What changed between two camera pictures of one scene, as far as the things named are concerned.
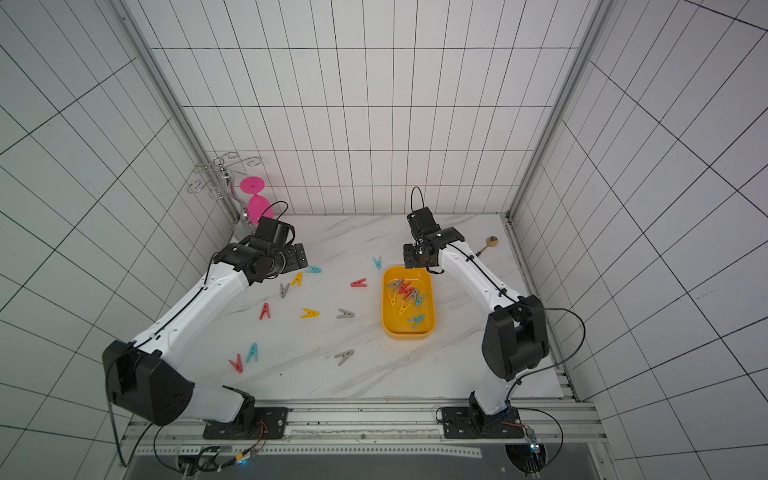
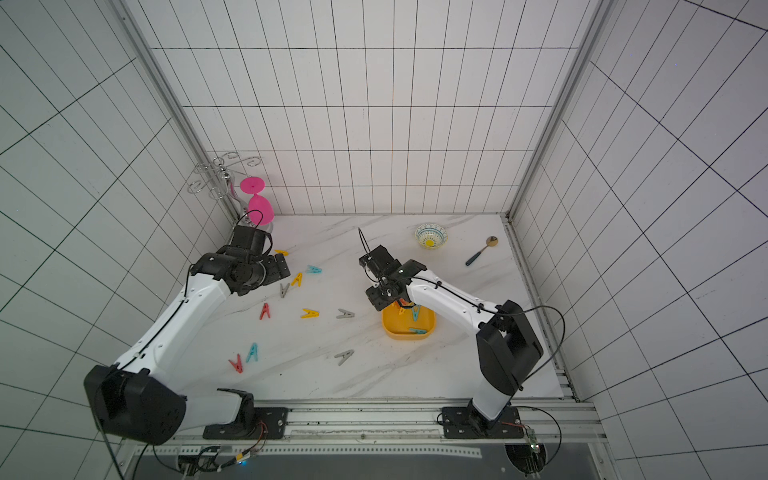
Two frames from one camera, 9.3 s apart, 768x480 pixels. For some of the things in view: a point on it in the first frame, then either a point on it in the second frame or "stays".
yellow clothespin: (310, 314) stays
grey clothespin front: (345, 355) stays
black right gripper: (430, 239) to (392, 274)
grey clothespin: (346, 314) stays
